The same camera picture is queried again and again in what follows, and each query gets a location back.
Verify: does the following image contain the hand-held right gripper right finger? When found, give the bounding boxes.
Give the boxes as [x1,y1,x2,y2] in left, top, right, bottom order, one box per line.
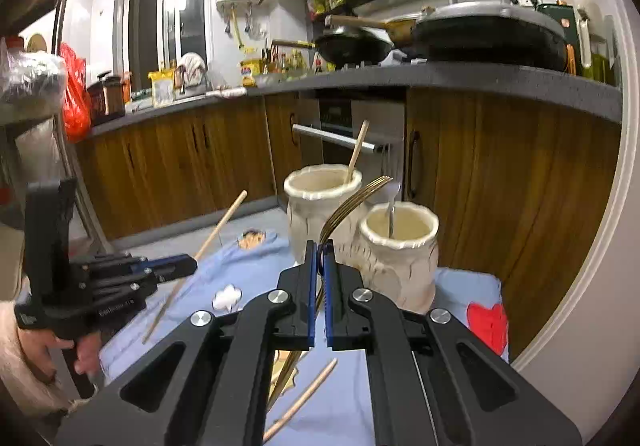
[324,246,583,446]

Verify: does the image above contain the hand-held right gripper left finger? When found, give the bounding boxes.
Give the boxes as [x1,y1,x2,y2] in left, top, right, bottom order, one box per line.
[55,240,321,446]

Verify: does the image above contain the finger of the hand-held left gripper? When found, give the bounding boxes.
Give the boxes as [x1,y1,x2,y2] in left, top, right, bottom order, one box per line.
[85,276,160,309]
[100,253,199,283]

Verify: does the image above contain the wooden chopstick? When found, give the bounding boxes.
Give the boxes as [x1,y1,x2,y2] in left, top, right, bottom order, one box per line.
[344,120,370,184]
[141,190,248,346]
[261,358,339,444]

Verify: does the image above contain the cream ceramic utensil holder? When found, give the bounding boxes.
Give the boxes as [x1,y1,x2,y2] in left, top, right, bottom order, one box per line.
[284,165,363,267]
[359,201,441,314]

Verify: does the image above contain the gold fork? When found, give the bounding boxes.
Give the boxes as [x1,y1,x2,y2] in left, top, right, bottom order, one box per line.
[267,175,395,409]

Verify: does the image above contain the person's left forearm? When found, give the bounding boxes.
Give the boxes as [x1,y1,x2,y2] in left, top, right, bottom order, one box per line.
[0,298,76,419]

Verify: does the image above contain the person's left hand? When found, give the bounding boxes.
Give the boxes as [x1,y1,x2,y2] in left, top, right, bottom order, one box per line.
[22,331,102,379]

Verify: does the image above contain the silver fork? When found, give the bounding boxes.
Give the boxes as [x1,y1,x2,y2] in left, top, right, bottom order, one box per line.
[379,142,403,237]

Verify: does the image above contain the light blue printed cloth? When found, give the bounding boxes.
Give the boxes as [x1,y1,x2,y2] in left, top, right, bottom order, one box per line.
[97,226,511,446]

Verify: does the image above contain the red plastic bag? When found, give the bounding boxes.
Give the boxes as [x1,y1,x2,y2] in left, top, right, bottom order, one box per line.
[60,42,93,143]

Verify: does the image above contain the dark lidded jar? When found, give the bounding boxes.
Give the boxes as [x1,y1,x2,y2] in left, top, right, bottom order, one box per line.
[87,71,126,119]

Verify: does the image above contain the clear plastic bag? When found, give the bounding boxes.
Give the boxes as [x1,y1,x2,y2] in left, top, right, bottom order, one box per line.
[0,38,68,127]

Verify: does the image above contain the yellow packet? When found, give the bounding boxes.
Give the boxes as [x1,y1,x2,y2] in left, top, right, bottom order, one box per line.
[149,68,177,107]

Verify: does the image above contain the built-in steel oven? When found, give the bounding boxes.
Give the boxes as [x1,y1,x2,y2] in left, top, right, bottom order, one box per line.
[292,93,406,177]

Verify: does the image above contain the white plastic bag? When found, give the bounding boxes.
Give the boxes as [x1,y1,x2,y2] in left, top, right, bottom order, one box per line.
[177,52,208,87]

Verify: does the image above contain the wooden kitchen cabinets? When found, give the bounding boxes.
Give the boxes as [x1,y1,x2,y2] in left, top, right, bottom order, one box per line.
[75,86,623,362]

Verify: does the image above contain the row of condiment bottles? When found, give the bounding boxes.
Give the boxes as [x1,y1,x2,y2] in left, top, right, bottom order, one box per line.
[260,46,341,77]

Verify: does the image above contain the sliding glass window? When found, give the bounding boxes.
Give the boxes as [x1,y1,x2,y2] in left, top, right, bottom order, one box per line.
[122,0,211,94]

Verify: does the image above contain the black wok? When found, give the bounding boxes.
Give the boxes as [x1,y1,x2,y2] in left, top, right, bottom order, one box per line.
[270,23,396,67]

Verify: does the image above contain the grey kitchen countertop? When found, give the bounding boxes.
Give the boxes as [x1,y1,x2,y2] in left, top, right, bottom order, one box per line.
[87,61,623,137]

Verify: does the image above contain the large black lidded pan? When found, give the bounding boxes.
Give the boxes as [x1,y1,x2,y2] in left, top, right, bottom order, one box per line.
[410,1,571,72]

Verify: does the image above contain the dark green appliance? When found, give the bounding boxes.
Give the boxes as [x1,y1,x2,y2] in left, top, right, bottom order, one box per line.
[536,1,576,29]

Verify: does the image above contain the golden pan with wooden handle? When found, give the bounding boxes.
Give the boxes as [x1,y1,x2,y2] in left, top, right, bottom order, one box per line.
[325,13,426,47]

